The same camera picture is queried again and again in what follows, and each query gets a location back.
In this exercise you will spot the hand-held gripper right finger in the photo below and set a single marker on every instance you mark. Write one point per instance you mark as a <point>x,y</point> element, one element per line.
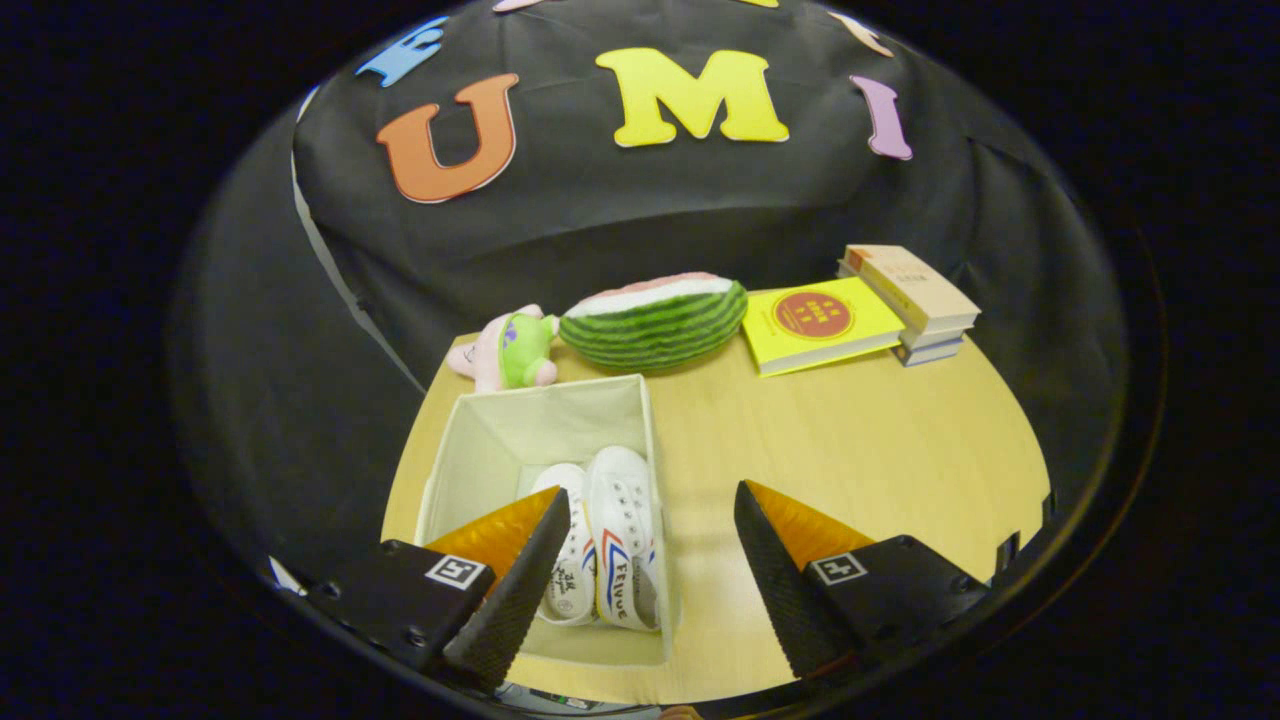
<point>785,600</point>

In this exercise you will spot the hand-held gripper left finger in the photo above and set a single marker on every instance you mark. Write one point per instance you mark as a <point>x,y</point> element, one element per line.
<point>515,600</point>

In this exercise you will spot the white canvas shoe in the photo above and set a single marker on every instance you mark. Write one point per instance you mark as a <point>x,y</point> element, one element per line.
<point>620,500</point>
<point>572,575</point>

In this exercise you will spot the beige fabric storage box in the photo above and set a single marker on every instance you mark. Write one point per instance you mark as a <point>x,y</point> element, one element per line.
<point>540,420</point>

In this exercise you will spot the pink and green plush toy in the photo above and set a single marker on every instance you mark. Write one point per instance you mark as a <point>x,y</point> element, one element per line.
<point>520,350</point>

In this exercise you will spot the yellow book with red circle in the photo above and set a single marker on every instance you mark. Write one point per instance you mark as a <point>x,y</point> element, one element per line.
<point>850,345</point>

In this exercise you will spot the grey paperback book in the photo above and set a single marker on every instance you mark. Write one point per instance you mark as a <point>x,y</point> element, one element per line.
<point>930,356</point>

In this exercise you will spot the watermelon slice plush toy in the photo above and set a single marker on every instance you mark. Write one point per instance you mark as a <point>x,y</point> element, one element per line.
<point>650,335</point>

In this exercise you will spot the white paperback book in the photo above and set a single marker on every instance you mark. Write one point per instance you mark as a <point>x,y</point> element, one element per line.
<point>937,339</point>

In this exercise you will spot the beige paperback book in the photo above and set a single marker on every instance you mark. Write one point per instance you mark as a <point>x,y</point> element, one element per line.
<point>915,285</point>

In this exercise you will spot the black backdrop cloth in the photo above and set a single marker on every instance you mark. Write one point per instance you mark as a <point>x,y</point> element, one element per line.
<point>650,210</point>

